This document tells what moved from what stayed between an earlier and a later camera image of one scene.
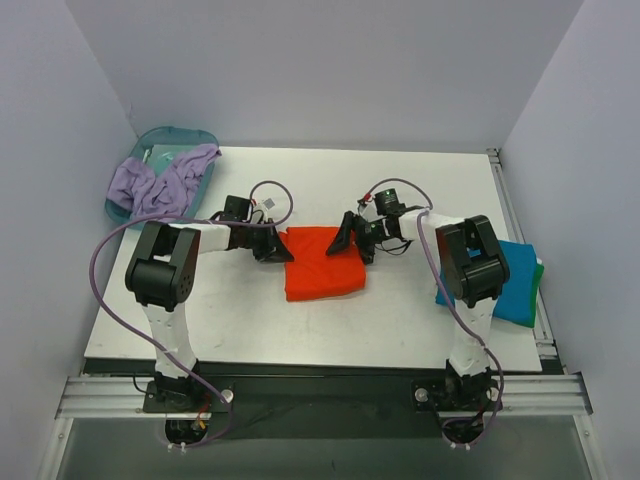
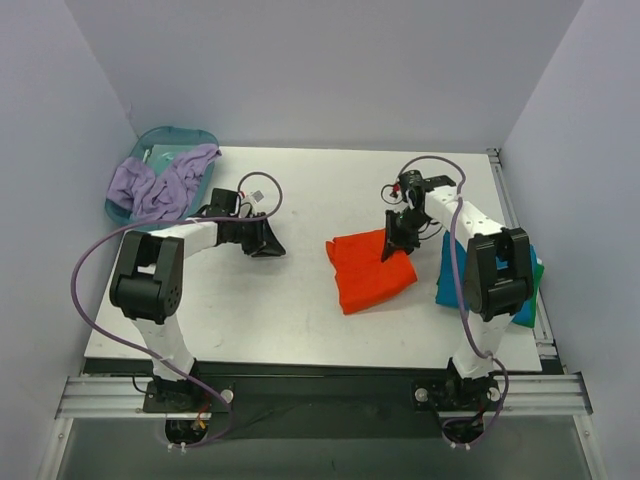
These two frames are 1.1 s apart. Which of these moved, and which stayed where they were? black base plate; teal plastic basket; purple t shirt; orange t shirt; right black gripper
Moved: right black gripper; orange t shirt
Stayed: purple t shirt; teal plastic basket; black base plate
